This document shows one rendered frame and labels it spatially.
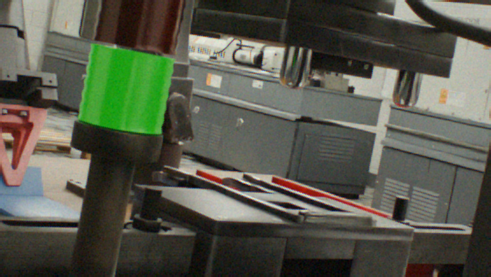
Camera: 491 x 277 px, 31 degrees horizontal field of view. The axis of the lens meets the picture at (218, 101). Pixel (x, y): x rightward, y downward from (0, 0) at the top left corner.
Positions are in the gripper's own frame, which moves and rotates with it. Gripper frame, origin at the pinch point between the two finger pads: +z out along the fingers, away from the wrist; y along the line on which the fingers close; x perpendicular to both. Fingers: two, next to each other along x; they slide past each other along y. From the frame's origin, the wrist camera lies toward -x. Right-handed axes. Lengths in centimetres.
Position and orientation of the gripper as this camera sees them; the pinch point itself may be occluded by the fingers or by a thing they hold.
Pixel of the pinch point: (10, 178)
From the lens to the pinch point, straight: 86.0
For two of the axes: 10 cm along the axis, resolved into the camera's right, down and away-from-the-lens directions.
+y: 6.5, -3.4, -6.8
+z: 1.7, 9.3, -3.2
